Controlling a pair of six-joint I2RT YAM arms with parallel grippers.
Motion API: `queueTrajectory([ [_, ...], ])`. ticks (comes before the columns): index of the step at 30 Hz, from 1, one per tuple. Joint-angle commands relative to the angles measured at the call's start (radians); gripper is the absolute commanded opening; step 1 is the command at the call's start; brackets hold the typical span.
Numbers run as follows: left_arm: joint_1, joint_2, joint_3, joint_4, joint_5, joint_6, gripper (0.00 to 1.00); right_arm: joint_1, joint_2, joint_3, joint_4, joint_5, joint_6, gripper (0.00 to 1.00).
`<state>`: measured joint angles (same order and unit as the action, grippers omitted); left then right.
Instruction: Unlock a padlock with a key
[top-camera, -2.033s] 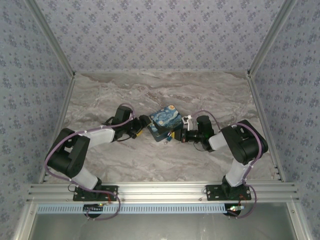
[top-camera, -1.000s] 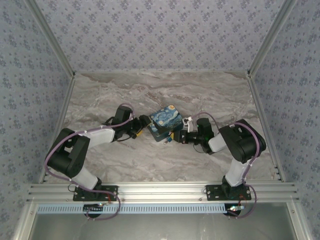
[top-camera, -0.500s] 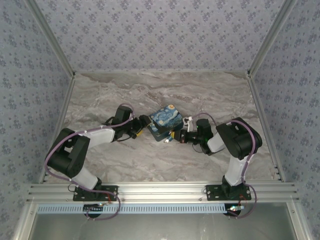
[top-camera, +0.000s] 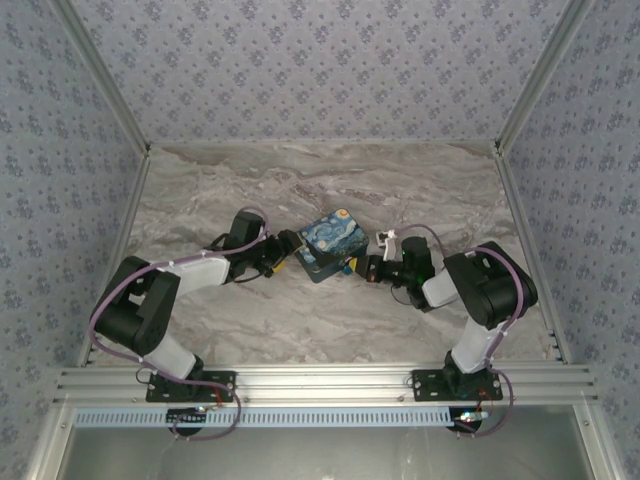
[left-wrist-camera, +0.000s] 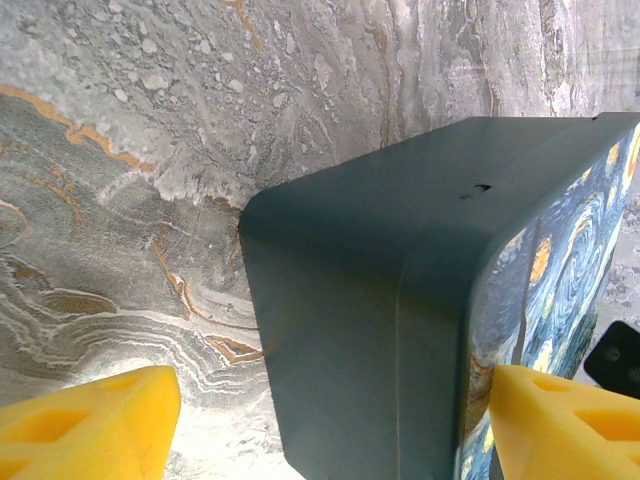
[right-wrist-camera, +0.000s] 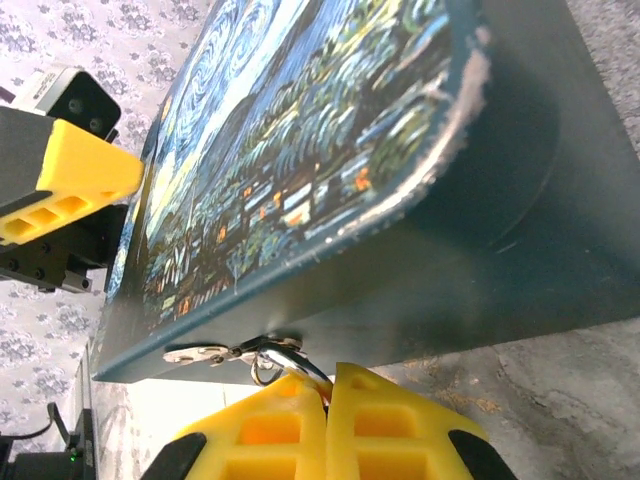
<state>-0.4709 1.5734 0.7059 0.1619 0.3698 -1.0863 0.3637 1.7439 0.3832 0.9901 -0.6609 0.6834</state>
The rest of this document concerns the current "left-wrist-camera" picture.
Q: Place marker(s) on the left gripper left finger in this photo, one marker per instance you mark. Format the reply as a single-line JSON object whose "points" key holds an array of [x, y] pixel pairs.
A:
{"points": [[135, 415]]}

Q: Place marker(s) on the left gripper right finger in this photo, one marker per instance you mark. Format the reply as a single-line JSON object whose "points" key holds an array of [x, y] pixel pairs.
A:
{"points": [[540, 440]]}

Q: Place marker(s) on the blue starry night tin box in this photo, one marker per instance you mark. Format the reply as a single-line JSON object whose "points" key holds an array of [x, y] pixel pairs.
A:
{"points": [[375, 300]]}

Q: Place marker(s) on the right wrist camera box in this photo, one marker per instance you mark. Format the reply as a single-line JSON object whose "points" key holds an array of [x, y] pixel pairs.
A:
{"points": [[620, 355]]}

